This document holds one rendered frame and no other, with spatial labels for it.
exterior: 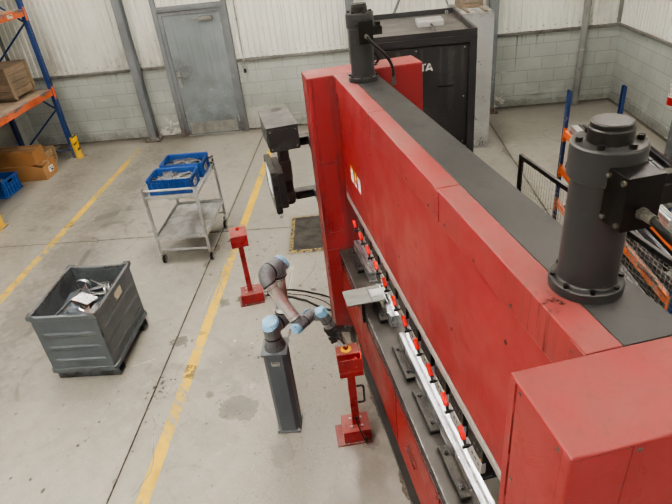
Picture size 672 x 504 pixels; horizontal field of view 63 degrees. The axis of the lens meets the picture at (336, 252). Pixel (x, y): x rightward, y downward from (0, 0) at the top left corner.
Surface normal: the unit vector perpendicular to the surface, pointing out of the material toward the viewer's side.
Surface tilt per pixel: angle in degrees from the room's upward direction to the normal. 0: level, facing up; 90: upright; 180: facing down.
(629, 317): 0
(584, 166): 90
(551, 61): 90
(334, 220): 90
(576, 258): 90
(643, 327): 0
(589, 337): 0
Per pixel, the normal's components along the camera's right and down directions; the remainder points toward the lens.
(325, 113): 0.20, 0.50
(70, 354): -0.03, 0.52
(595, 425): -0.10, -0.85
